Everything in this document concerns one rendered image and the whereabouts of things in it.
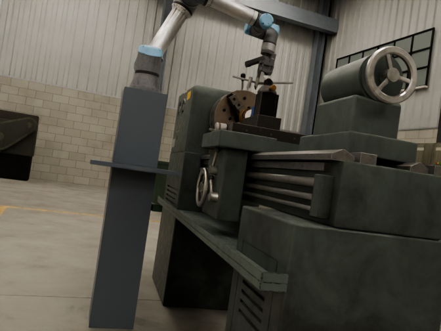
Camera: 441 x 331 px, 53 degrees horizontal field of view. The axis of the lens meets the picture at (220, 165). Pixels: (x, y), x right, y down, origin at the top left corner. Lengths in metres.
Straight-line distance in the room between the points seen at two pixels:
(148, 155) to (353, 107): 1.12
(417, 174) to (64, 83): 11.42
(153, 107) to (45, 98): 10.13
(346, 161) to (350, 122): 0.16
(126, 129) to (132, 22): 10.77
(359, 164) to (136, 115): 1.23
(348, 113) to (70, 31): 11.54
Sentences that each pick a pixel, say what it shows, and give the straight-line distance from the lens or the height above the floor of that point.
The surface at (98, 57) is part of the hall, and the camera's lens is 12.41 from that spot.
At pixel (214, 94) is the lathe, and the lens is 2.54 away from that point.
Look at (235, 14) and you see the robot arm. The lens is 2.36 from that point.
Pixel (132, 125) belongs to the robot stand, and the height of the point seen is 0.93.
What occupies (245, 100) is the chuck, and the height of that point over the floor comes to 1.18.
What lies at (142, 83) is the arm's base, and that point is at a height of 1.14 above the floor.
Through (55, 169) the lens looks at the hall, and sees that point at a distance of 12.09.
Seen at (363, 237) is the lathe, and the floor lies 0.67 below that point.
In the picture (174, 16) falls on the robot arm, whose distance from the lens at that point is 2.40.
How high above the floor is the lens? 0.76
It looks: 1 degrees up
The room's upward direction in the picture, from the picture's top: 8 degrees clockwise
